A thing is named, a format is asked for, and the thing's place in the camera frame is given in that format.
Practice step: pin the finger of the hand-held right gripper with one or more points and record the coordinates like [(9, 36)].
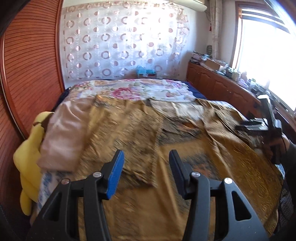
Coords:
[(251, 128), (253, 121)]

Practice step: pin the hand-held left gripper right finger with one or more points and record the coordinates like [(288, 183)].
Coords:
[(177, 171)]

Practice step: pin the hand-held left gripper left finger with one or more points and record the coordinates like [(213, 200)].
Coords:
[(115, 176)]

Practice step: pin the golden patterned cloth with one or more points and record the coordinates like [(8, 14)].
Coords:
[(185, 197)]

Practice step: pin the person's right forearm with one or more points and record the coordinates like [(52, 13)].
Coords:
[(292, 157)]

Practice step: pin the person's right hand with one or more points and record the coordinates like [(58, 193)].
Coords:
[(268, 148)]

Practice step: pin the long wooden cabinet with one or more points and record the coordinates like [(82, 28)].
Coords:
[(215, 83)]

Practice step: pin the navy blue sheet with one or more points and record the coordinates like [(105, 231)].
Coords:
[(200, 92)]

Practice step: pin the folded pink cloth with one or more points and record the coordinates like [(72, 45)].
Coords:
[(62, 139)]

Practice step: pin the wooden framed window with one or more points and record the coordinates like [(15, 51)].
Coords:
[(266, 58)]

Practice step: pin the blue floral bedsheet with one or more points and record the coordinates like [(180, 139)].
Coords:
[(47, 185)]

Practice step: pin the cardboard box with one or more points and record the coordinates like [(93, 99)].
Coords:
[(211, 64)]

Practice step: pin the person's dark patterned clothing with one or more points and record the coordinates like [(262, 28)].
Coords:
[(288, 204)]

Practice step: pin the green vase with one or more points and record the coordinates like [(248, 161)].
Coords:
[(209, 49)]

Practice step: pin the pink floral quilt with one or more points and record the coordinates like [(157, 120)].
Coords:
[(129, 90)]

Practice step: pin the yellow plush pillow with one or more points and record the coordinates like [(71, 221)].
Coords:
[(27, 162)]

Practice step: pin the white floral window curtain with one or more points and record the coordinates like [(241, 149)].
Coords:
[(215, 23)]

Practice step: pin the light blue bag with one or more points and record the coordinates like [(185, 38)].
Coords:
[(144, 70)]

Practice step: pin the white air conditioner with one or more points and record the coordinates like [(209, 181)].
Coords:
[(196, 5)]

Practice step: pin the sheer circle-patterned curtain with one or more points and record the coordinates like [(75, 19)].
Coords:
[(115, 41)]

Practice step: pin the wooden headboard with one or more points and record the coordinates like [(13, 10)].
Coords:
[(30, 69)]

